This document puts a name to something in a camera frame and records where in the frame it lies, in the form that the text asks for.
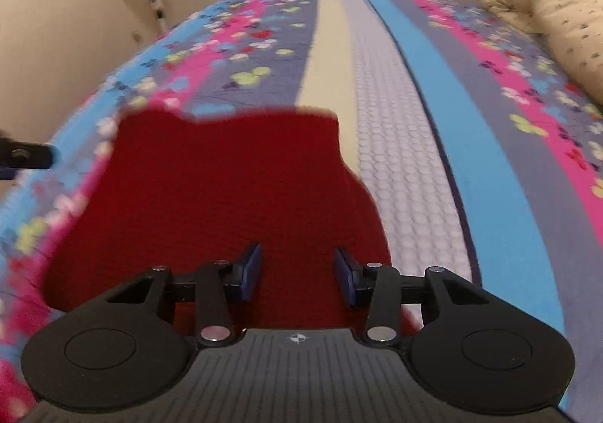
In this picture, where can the cream star moon duvet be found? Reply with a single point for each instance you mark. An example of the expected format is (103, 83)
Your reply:
(572, 30)

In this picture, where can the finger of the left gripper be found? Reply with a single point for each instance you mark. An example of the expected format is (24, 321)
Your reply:
(17, 155)

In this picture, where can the red knit sweater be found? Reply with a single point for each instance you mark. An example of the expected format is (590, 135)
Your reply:
(181, 193)

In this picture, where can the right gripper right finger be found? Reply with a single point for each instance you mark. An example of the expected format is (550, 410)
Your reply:
(375, 289)

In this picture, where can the colourful floral striped blanket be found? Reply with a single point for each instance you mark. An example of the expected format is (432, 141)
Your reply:
(480, 154)

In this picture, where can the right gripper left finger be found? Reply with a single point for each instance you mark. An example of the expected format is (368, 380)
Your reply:
(219, 285)

